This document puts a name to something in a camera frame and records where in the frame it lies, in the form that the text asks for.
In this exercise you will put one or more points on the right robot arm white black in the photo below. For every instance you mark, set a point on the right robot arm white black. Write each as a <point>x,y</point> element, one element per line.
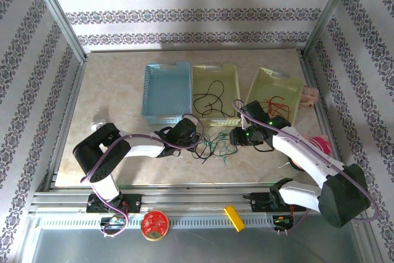
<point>301,152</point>

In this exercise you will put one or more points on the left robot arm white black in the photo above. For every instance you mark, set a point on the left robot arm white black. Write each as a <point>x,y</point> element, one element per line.
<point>141,150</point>

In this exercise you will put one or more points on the blue plastic basket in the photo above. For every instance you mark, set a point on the blue plastic basket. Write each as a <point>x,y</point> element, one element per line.
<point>166,90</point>

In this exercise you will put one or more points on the black tape roll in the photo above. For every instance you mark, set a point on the black tape roll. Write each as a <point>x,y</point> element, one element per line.
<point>294,164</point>

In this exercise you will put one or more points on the pale yellow plastic basket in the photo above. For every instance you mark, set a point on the pale yellow plastic basket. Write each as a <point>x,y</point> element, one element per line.
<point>277,84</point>
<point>215,73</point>

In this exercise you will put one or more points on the pale pink plush item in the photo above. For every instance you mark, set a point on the pale pink plush item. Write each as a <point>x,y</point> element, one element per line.
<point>309,96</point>

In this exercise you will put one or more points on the yellow rectangular block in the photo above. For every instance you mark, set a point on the yellow rectangular block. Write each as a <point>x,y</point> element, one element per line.
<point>234,218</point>

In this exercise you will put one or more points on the round red tin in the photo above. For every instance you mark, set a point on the round red tin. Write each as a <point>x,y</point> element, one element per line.
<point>154,225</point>

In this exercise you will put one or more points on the small circuit board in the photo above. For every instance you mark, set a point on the small circuit board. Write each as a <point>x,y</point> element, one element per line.
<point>283,221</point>
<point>112,221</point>

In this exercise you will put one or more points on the aluminium frame rail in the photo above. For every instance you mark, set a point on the aluminium frame rail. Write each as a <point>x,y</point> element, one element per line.
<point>191,196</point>

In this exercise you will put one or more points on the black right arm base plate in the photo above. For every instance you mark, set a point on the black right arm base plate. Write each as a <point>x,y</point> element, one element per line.
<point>258,203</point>

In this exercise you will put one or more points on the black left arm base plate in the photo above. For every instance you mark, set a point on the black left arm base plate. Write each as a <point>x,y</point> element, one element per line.
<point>135,203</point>

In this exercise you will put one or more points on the white plastic bracket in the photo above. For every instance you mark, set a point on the white plastic bracket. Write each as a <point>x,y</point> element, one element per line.
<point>97,126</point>

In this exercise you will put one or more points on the aluminium frame post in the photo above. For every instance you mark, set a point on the aluminium frame post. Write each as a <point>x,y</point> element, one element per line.
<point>58,13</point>
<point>329,10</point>

